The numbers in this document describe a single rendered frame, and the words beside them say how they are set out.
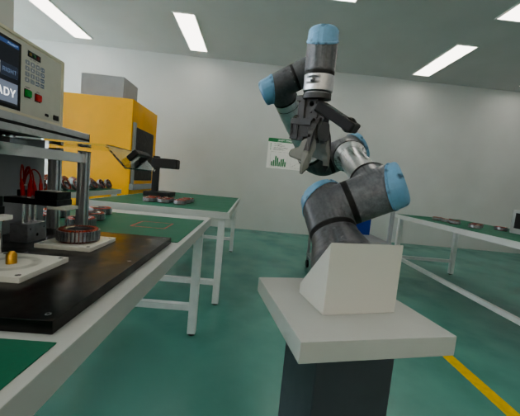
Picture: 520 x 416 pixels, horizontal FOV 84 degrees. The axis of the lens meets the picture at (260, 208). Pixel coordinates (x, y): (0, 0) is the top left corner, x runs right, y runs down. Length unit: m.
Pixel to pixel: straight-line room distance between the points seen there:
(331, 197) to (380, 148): 5.81
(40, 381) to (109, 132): 4.21
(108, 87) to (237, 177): 2.67
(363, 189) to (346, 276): 0.22
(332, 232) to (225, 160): 5.37
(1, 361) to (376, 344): 0.56
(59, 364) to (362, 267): 0.54
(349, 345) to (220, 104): 5.81
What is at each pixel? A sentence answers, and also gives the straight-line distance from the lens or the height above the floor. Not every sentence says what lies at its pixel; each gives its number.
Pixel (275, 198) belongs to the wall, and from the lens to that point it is 5.97.
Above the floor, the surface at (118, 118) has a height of 1.67.
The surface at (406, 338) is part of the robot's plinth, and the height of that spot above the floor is 0.75.
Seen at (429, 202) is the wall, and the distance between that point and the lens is 7.01.
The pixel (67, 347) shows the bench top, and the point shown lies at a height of 0.75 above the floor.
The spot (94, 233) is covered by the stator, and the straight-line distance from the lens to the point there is 0.98.
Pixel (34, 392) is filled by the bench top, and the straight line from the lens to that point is 0.49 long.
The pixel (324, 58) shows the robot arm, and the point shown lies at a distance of 0.79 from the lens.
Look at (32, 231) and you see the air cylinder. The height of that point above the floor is 0.80.
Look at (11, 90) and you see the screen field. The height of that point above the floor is 1.17.
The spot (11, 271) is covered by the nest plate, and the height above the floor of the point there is 0.78.
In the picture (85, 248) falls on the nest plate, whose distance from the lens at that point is 0.93.
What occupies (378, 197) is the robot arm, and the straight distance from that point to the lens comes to 0.74.
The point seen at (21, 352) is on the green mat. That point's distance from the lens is 0.54.
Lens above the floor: 1.01
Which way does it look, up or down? 5 degrees down
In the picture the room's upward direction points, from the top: 5 degrees clockwise
